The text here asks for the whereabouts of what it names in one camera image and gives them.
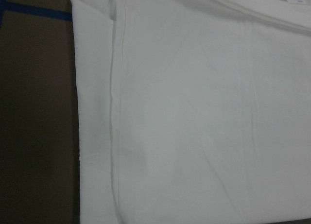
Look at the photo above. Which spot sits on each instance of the white long-sleeve printed shirt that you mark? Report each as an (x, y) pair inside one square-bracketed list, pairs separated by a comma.
[(193, 111)]

